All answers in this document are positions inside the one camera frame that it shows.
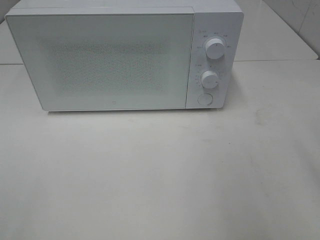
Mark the upper white power knob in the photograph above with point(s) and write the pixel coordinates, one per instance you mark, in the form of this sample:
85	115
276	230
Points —
214	48

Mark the white microwave door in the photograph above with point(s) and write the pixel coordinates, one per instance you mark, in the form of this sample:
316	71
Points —
106	62

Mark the white microwave oven body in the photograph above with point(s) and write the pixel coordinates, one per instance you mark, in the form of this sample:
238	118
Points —
211	18

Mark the white timer knob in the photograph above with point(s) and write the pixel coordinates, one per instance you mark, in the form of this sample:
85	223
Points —
209	79

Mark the round white door button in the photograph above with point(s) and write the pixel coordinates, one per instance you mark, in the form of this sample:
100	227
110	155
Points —
205	99

